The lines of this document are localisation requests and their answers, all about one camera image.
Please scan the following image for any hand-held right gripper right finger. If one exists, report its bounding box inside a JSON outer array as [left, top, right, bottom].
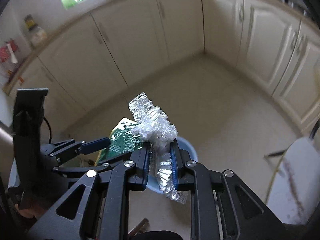
[[169, 138, 291, 240]]

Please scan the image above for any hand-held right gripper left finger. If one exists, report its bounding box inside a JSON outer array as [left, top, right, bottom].
[[28, 142, 152, 240]]

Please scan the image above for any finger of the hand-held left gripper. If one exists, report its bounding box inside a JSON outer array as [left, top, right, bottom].
[[49, 137, 111, 165], [52, 154, 133, 178]]

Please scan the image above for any blue plastic bin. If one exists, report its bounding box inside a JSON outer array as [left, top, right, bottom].
[[146, 136, 198, 193]]

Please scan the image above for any dark green yellow-edged packet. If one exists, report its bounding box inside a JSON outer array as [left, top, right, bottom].
[[96, 117, 147, 167]]

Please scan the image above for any clear crinkled plastic wrap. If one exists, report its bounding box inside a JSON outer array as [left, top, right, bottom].
[[128, 92, 188, 205]]

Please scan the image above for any bottle with yellow label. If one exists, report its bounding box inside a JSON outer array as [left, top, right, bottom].
[[23, 14, 48, 47]]

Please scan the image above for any round marble table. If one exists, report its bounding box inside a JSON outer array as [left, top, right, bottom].
[[264, 121, 320, 227]]

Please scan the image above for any red wall holder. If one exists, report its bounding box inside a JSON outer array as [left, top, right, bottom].
[[0, 39, 20, 64]]

